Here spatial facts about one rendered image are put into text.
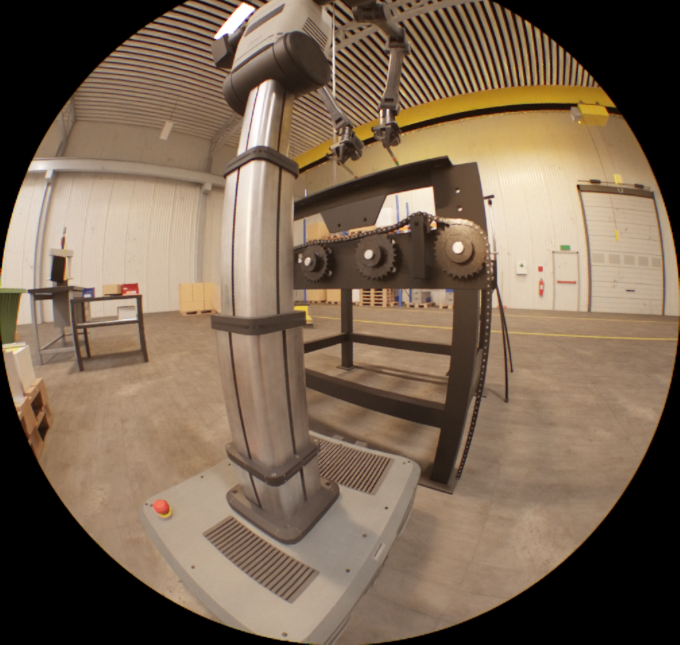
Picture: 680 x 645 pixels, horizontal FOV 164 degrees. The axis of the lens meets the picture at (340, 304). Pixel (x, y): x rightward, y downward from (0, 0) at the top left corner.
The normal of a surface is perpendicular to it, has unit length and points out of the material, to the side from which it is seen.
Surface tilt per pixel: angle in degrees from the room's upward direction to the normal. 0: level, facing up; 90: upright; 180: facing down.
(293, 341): 90
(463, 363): 90
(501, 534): 0
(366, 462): 0
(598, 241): 90
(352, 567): 0
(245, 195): 90
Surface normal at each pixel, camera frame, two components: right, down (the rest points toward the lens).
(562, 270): -0.63, 0.07
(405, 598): -0.01, -1.00
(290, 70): -0.18, 0.95
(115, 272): 0.77, 0.04
